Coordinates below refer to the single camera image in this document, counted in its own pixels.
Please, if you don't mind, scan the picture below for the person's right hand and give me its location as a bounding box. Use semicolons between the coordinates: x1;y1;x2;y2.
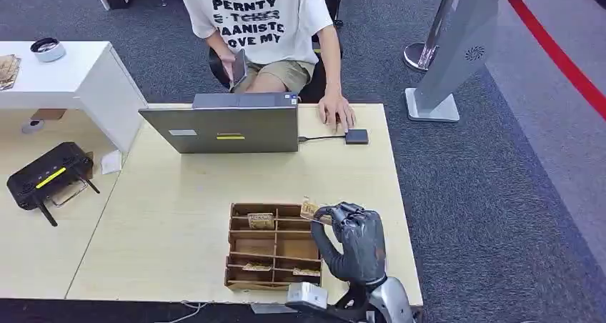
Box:
218;51;238;83

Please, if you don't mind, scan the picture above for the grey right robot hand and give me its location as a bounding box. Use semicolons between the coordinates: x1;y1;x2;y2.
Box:
311;202;387;287

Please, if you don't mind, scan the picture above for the person's left hand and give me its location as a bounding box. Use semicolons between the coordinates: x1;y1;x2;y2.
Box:
317;93;357;134

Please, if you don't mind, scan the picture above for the dark smartphone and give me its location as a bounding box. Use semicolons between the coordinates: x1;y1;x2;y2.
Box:
229;49;249;90

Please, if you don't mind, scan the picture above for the small black hub box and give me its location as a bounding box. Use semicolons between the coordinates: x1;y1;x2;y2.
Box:
344;129;369;146

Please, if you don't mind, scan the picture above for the person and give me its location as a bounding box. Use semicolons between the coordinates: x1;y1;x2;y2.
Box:
179;0;335;95

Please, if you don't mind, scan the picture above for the grey laptop with stickers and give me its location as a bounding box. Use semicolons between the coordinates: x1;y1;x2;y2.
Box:
138;91;301;154

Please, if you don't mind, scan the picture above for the wooden card sorting box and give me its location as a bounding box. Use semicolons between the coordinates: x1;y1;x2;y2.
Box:
224;202;324;292

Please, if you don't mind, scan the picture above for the grey kiosk stand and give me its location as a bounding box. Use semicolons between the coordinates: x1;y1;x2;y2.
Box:
404;0;502;124

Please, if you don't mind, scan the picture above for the white paper slip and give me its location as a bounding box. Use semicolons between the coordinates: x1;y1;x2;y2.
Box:
100;149;124;176

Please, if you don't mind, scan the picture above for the white side table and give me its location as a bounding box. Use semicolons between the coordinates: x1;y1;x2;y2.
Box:
0;41;149;154

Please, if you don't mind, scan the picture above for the round grey bowl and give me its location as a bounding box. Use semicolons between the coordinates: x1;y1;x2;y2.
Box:
30;37;66;64

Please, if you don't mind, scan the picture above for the clear router stand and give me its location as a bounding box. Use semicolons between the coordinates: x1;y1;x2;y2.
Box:
49;177;89;209

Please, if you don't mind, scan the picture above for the round grey disc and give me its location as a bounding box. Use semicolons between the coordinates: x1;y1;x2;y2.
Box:
21;119;46;135

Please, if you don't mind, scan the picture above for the black router with antennas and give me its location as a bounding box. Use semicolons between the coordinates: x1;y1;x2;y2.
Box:
6;141;101;227

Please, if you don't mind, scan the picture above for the stack of wooden cards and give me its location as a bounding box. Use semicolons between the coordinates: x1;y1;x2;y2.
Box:
0;54;22;92

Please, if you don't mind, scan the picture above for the red floor tape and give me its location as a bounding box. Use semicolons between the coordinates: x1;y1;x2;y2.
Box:
499;0;606;121

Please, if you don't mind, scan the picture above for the black laptop cable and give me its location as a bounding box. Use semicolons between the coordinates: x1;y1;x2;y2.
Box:
297;134;347;144

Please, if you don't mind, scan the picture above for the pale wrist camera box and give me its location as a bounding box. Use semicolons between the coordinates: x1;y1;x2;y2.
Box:
285;282;329;312

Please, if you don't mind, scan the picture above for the chrome stanchion post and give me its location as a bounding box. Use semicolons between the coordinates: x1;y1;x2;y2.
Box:
403;0;464;74

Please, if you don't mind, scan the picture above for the grey bracket under desk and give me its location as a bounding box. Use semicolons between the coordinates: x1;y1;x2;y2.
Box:
249;303;287;316

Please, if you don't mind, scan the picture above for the white loose cable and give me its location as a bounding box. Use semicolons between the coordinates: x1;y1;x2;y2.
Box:
154;301;210;323

